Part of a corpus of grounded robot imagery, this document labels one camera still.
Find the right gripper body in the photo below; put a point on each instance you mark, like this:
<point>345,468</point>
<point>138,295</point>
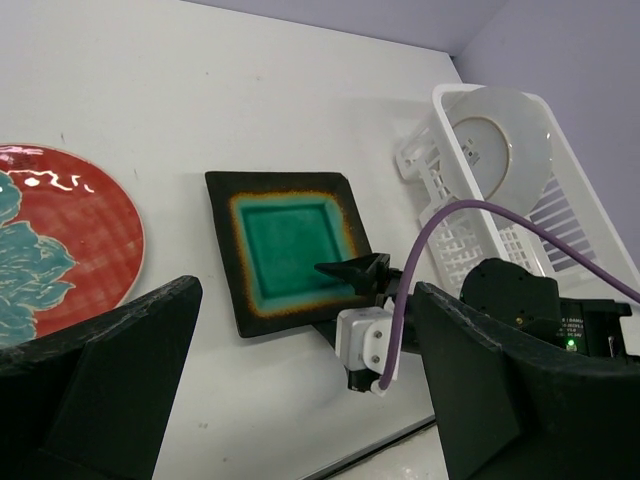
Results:
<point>384,287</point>

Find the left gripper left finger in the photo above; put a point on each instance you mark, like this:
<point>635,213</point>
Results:
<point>92,401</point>

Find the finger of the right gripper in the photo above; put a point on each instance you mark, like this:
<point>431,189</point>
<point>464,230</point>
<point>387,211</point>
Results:
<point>360,273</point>
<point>328,330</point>

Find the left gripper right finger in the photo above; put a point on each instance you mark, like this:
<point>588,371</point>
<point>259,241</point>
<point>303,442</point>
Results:
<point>510,406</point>

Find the black green square plate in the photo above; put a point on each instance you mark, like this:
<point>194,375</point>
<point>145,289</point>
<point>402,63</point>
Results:
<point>272,229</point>

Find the red teal round plate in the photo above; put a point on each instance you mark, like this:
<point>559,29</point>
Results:
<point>506,143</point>
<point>72,242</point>

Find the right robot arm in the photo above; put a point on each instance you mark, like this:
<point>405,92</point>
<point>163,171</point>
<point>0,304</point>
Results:
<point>510,294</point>

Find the white plastic dish rack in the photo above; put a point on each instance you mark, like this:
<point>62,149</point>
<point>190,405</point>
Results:
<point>569,210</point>

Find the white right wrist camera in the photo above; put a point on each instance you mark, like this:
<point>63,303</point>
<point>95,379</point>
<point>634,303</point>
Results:
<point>368,343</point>

